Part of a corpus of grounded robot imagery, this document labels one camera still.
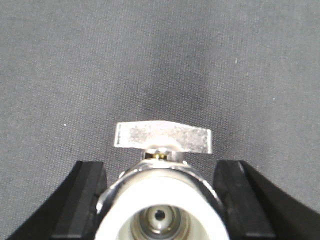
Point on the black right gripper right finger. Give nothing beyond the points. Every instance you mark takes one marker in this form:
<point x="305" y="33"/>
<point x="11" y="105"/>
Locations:
<point x="256" y="209"/>

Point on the metal valve with white cap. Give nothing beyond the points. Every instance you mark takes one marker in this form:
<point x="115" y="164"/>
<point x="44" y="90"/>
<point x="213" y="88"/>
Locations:
<point x="161" y="197"/>

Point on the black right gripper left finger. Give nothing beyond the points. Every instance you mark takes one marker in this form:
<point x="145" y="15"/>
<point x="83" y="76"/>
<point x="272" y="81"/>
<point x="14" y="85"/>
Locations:
<point x="70" y="212"/>

